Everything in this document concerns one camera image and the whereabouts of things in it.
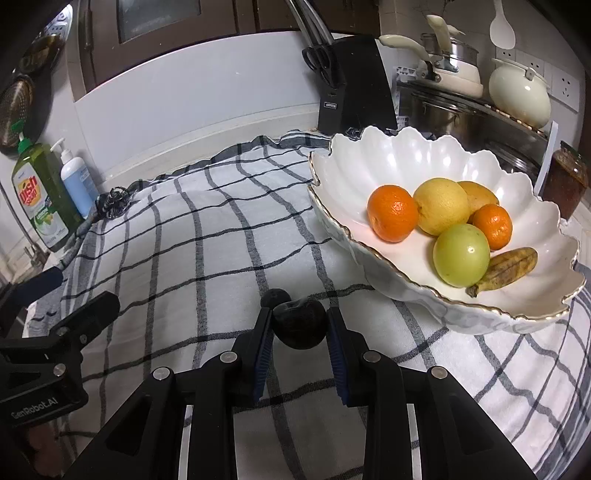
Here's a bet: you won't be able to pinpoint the overripe banana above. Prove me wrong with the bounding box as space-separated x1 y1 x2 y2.
466 247 538 298

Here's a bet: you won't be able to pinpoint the green apple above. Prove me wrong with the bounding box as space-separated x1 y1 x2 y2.
432 224 490 288

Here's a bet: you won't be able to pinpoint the dark plum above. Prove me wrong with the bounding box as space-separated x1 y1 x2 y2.
260 288 291 309
273 298 329 350

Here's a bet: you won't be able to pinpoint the orange mandarin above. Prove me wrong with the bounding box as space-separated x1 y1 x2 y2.
470 204 513 251
367 185 419 243

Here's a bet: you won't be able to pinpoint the large yellow lemon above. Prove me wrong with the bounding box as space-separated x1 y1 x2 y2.
413 178 470 237

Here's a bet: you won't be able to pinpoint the yellow mango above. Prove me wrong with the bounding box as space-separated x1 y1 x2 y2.
459 181 500 214

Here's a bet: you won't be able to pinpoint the checkered kitchen cloth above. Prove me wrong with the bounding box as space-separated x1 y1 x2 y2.
25 128 591 480

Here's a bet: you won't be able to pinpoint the person right hand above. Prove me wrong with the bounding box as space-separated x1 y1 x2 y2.
27 424 63 478

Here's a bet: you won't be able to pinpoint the steel faucet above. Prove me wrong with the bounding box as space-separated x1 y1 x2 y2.
23 230 48 270

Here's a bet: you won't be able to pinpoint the green dish soap bottle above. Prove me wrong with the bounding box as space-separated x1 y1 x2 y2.
11 120 83 252

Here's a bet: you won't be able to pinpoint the white blue pump bottle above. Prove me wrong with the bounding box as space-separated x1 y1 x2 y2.
50 138 99 219

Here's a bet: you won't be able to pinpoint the black frying pan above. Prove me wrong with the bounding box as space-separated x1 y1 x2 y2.
1 74 52 159

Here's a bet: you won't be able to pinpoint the white scalloped bowl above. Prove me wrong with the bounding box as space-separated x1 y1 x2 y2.
308 127 586 335

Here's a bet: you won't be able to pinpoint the small brass pot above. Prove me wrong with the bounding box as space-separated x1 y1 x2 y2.
18 30 67 75

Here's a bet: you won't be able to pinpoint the dark wooden cabinet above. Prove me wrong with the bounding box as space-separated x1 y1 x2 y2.
66 0 382 100

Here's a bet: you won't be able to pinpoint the brown jar green lid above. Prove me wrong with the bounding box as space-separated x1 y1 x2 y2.
542 141 589 221

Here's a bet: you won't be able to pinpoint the steel pot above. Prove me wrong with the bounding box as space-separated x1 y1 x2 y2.
399 89 471 139

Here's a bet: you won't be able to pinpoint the grey shelf rack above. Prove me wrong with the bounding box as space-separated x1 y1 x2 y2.
392 66 557 182

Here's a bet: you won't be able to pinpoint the cream round kettle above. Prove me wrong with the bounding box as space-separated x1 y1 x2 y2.
489 59 551 129

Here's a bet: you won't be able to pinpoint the black knife block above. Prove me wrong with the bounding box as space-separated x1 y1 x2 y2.
287 1 398 138

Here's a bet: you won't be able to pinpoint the white rice spoon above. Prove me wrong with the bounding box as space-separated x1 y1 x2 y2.
489 0 516 50

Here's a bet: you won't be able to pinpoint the wall power sockets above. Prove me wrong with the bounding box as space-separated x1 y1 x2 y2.
495 47 581 113

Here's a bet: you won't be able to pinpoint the cream saucepan with handle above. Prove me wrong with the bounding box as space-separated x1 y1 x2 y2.
379 14 484 99

